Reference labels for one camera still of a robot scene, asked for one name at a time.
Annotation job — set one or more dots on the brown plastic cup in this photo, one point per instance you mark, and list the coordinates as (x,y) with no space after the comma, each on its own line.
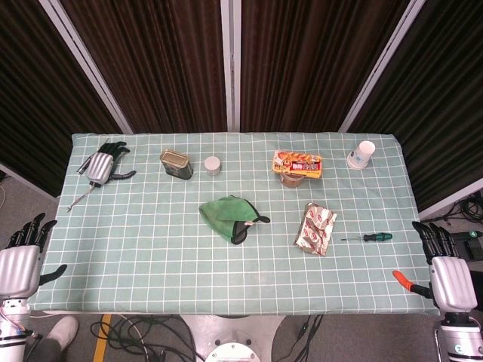
(292,181)

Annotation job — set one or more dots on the white partition post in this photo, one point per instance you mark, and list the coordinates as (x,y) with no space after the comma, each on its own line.
(381,68)
(90,68)
(231,68)

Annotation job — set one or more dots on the green checkered tablecloth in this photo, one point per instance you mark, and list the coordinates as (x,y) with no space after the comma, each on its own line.
(170,264)

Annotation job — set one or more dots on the white partition base rail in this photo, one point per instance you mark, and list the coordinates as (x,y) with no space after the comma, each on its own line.
(26,179)
(449,205)

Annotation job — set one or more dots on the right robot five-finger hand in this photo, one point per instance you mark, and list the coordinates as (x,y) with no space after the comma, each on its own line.
(453,283)

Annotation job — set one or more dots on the small white round jar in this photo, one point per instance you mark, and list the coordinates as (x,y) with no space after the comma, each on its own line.
(213,165)

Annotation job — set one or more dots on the black foot pedal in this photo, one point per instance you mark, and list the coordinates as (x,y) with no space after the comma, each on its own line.
(471,249)

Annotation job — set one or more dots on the black power strip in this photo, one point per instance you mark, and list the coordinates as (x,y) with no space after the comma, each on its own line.
(471,235)

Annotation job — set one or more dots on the detached spare silver robot hand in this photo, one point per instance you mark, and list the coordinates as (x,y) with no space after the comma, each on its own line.
(100,167)

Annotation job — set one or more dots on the dark brown ribbed partition panel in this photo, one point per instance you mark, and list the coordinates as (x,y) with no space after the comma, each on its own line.
(302,68)
(158,68)
(22,94)
(445,94)

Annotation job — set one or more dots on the grey trouser leg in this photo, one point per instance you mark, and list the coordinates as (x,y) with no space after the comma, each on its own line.
(41,350)

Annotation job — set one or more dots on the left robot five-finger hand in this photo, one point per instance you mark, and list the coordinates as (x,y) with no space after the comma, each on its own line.
(17,269)

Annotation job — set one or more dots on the green cloth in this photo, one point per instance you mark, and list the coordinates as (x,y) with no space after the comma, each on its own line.
(222,215)

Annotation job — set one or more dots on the crumpled red white foil bag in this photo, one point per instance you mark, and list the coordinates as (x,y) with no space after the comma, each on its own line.
(315,230)

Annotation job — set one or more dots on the white paper cup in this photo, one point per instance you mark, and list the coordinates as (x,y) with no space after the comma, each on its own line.
(360,155)

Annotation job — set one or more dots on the orange curry box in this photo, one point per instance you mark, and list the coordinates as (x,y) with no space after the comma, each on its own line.
(298,164)

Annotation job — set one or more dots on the rectangular metal food tin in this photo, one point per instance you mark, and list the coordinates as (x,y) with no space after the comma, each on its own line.
(175,162)

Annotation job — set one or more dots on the slim black silver pen tool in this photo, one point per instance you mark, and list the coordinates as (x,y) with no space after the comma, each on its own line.
(83,166)

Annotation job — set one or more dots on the white shoe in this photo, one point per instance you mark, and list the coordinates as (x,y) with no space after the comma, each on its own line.
(64,332)

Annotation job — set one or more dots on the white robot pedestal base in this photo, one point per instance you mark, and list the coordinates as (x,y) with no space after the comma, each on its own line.
(232,335)

